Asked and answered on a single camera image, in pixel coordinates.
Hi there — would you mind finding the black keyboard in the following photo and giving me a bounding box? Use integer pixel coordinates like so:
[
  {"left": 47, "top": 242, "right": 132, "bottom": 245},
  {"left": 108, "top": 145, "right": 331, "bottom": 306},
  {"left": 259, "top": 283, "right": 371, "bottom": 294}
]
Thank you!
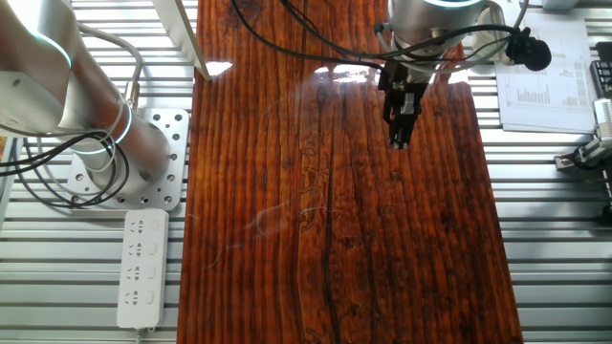
[{"left": 589, "top": 41, "right": 612, "bottom": 100}]

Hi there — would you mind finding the grey metal block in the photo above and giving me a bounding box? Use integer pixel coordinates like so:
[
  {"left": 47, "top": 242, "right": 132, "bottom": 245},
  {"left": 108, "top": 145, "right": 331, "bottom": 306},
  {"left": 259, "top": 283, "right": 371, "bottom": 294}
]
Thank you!
[{"left": 540, "top": 0, "right": 582, "bottom": 11}]

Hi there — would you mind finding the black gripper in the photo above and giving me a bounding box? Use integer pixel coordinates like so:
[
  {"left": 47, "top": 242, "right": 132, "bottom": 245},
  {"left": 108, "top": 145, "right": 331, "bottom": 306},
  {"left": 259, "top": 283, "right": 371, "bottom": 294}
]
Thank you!
[{"left": 376, "top": 60, "right": 432, "bottom": 150}]

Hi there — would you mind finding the silver exterior camera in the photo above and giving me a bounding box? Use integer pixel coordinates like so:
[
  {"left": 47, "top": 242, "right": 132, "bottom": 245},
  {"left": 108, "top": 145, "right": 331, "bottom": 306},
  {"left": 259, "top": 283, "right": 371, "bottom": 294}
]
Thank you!
[{"left": 592, "top": 97, "right": 612, "bottom": 144}]

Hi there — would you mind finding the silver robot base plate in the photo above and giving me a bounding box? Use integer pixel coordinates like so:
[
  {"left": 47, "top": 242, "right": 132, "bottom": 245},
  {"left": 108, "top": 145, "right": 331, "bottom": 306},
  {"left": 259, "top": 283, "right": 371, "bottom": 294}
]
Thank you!
[{"left": 65, "top": 107, "right": 191, "bottom": 212}]

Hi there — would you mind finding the printed paper sheet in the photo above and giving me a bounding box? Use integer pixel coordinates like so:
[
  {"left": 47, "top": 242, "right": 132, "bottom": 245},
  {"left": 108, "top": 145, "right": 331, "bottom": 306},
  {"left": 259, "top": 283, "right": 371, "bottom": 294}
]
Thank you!
[{"left": 494, "top": 9, "right": 599, "bottom": 135}]

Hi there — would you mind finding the wood-grain table board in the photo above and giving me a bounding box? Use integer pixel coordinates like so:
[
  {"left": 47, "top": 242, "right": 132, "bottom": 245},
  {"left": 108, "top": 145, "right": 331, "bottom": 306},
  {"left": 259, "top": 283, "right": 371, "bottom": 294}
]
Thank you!
[{"left": 176, "top": 0, "right": 525, "bottom": 344}]

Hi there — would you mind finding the white power strip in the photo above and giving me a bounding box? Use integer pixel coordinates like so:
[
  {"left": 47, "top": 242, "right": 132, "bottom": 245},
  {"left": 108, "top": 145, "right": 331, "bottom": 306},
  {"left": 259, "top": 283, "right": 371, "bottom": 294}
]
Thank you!
[{"left": 116, "top": 208, "right": 170, "bottom": 344}]

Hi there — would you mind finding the black round cable plug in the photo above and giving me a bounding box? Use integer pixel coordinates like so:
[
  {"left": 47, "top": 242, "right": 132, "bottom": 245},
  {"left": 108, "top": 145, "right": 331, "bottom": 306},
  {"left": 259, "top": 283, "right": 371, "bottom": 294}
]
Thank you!
[{"left": 505, "top": 27, "right": 553, "bottom": 73}]

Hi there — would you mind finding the grey cable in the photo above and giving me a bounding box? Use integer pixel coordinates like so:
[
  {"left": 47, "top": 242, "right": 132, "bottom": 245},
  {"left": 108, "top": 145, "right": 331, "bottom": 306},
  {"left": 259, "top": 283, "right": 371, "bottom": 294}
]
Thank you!
[
  {"left": 374, "top": 21, "right": 511, "bottom": 75},
  {"left": 35, "top": 21, "right": 144, "bottom": 202}
]

